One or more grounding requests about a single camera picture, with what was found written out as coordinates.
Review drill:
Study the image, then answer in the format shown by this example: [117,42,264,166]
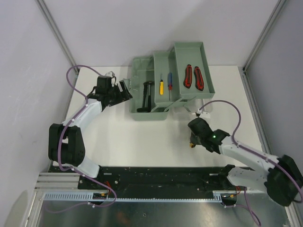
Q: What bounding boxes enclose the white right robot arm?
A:
[188,118,303,207]

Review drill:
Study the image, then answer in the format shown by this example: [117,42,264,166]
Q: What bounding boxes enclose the small black claw hammer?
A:
[142,81,153,113]

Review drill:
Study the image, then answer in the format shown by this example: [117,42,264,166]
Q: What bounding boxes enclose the right aluminium frame post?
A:
[242,0,289,72]

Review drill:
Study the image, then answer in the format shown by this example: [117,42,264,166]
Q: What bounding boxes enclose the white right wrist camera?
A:
[196,109,211,120]

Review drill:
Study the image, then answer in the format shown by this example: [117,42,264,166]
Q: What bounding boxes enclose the red and black pliers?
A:
[183,64,205,91]

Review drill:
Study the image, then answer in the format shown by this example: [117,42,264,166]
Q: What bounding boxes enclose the yellow handle screwdriver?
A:
[159,74,164,96]

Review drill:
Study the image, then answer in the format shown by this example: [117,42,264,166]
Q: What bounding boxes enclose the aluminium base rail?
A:
[34,172,82,192]

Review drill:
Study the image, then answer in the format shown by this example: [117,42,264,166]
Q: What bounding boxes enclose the grey slotted cable duct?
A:
[44,190,240,204]

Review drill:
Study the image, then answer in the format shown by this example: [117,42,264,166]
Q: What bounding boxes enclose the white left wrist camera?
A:
[105,71,116,87]

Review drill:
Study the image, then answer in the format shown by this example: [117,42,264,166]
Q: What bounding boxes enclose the blue and red screwdriver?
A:
[168,72,172,100]

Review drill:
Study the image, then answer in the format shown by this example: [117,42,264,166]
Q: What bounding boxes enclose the aluminium frame post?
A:
[35,0,76,66]
[242,0,289,72]

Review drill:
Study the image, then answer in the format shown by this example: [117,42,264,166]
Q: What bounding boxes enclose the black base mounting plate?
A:
[48,165,261,198]

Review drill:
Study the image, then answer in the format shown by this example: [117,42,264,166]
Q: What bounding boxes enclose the black T-handle wrench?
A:
[137,82,152,113]

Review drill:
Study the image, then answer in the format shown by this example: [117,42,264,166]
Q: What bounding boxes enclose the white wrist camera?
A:
[105,71,116,87]
[196,109,211,120]

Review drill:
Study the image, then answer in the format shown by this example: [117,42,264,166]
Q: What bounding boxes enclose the left aluminium frame post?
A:
[35,0,76,66]

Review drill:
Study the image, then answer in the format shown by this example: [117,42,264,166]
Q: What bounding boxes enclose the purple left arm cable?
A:
[45,65,118,213]

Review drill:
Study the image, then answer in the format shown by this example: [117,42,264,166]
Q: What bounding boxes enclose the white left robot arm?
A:
[48,76,133,189]

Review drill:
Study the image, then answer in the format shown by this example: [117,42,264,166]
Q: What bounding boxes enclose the green plastic tool box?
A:
[127,42,215,121]

